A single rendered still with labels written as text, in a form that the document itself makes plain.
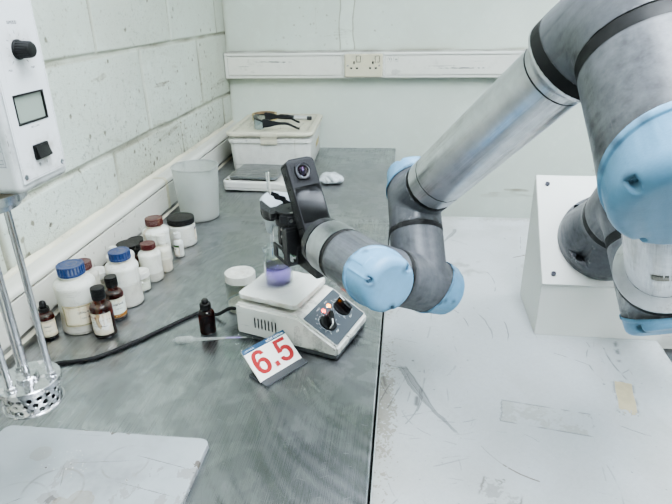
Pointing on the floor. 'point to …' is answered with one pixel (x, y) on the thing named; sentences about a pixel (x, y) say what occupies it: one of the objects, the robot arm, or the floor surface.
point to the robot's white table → (514, 397)
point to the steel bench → (365, 422)
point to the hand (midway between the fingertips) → (269, 194)
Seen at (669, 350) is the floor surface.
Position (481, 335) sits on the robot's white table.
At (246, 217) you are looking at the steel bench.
